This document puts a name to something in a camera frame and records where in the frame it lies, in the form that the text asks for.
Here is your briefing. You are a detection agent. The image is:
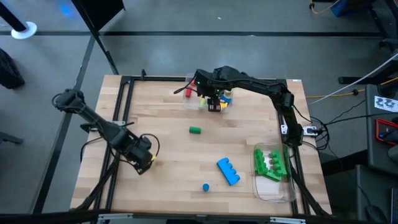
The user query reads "blue long studded brick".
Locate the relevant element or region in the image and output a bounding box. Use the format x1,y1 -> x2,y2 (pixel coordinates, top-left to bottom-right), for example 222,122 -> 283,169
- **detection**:
216,157 -> 241,187

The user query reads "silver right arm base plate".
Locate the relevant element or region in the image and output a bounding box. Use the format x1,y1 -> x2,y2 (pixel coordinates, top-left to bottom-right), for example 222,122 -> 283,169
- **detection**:
280,124 -> 321,137

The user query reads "silver frame bracket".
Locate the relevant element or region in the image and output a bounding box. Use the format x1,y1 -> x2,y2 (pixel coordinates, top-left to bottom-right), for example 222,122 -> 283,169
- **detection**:
98,213 -> 134,222
269,217 -> 307,224

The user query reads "red and black device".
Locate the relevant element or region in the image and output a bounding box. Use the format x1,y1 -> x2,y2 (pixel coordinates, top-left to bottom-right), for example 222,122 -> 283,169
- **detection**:
374,117 -> 398,147

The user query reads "dark low cabinet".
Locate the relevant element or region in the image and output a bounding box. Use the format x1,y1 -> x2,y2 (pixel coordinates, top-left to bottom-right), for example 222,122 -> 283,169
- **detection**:
320,149 -> 398,224

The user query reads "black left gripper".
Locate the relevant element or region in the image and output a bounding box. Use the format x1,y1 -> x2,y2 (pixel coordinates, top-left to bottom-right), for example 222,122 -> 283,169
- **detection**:
126,134 -> 155,176

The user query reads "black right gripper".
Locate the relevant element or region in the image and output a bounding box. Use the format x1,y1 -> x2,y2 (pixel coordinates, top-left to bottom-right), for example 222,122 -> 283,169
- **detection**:
198,81 -> 225,113

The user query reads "black bag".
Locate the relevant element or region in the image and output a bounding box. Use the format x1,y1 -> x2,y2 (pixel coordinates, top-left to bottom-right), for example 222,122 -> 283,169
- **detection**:
0,48 -> 25,90

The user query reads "black desk leg frame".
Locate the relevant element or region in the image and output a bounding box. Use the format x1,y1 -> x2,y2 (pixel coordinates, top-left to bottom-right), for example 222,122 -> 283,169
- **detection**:
338,0 -> 398,85

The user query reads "orange floor cable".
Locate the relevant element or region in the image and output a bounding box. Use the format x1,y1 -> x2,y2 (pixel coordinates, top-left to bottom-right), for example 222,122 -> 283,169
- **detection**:
309,0 -> 341,16

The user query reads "blue box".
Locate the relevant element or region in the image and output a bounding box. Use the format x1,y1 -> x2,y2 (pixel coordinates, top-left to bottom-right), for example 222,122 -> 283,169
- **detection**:
329,0 -> 349,17

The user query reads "grey cabinet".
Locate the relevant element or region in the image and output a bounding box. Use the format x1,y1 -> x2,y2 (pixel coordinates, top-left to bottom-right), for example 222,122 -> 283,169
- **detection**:
363,83 -> 398,169

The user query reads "black divider panel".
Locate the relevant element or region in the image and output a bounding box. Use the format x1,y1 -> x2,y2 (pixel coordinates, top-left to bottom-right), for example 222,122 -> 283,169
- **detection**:
70,0 -> 126,75

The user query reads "black frame crossbar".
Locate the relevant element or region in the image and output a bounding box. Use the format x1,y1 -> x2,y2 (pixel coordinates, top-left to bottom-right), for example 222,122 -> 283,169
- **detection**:
0,210 -> 398,224

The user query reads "black aluminium table frame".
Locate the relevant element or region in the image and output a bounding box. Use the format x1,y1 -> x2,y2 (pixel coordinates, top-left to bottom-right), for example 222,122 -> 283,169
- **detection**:
70,68 -> 332,218

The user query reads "white printed paper label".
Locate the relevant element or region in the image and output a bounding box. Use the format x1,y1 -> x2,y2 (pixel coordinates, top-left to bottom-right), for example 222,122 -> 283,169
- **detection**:
374,95 -> 398,113

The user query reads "black cable bundle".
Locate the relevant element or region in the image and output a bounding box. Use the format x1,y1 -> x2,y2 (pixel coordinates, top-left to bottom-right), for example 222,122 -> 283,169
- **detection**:
309,99 -> 377,153

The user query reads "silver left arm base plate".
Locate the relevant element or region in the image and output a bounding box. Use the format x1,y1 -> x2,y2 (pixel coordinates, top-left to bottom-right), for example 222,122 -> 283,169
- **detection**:
80,119 -> 135,134

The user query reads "white cable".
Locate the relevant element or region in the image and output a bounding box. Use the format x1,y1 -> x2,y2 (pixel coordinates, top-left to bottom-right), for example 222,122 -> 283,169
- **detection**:
317,52 -> 398,102

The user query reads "yellow floor cable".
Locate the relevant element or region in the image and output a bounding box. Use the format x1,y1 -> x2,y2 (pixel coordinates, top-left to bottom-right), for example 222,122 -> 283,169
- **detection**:
317,77 -> 398,99

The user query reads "grey furniture foot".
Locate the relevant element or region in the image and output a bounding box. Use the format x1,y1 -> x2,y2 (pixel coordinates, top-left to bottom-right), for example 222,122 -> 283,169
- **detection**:
0,131 -> 25,146

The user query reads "large clear plastic container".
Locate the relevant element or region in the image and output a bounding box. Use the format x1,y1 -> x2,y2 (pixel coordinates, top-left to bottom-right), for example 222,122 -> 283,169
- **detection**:
251,142 -> 297,203

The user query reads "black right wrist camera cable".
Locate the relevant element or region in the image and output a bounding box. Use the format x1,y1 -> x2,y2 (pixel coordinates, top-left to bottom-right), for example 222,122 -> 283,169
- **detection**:
173,77 -> 200,95

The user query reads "black post white base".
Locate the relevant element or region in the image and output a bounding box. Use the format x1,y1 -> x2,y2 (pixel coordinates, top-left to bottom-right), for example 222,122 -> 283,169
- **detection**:
0,0 -> 38,40

